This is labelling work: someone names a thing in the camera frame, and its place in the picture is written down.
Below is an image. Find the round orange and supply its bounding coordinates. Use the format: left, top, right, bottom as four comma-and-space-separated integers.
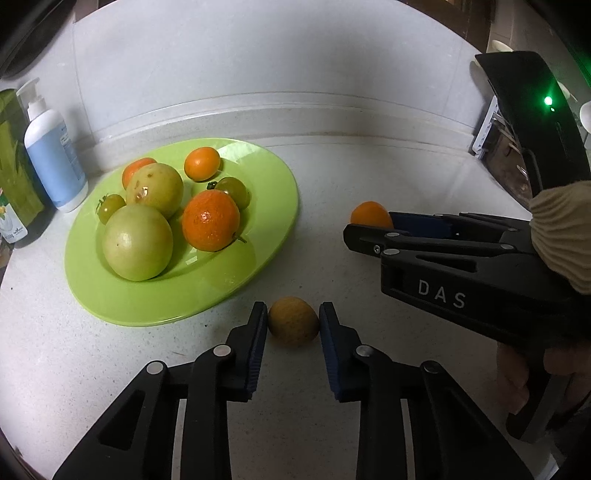
350, 201, 394, 229

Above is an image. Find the green dish soap bottle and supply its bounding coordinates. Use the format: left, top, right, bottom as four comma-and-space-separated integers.
0, 89, 52, 245

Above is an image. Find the green plate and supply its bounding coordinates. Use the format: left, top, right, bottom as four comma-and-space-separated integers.
65, 137, 300, 328

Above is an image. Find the person's right forearm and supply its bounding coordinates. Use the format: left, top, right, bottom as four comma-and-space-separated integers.
529, 179, 591, 295

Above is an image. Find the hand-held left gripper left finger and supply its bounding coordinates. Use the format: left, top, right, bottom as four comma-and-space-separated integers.
52, 301, 269, 480

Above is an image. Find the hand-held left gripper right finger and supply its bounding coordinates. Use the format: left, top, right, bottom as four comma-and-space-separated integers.
318, 302, 536, 480

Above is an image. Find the orange tangerine with stem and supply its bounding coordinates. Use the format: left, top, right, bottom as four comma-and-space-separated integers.
181, 189, 247, 253

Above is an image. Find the white blue pump bottle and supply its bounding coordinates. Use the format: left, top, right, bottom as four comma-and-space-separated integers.
16, 78, 89, 213

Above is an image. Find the green tomato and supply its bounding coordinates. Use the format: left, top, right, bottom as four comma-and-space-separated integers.
95, 194, 127, 226
207, 176, 251, 212

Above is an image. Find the person's right hand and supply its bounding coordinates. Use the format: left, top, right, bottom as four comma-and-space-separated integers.
496, 340, 591, 415

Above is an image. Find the black pan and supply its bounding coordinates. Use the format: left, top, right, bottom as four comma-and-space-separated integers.
0, 0, 77, 79

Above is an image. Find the large green round fruit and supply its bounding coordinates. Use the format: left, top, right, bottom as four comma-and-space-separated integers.
102, 204, 174, 282

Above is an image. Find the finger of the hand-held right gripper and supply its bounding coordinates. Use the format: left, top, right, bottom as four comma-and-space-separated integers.
390, 211, 532, 243
343, 223, 532, 259

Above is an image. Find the small brown round fruit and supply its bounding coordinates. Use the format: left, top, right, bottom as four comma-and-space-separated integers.
268, 296, 320, 349

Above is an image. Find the white plastic rack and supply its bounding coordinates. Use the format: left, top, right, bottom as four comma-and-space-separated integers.
471, 97, 503, 160

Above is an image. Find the yellow-green round fruit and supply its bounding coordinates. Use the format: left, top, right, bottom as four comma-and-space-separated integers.
126, 162, 184, 220

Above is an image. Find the small orange mandarin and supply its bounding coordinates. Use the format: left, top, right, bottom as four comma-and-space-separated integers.
122, 157, 158, 190
184, 147, 221, 182

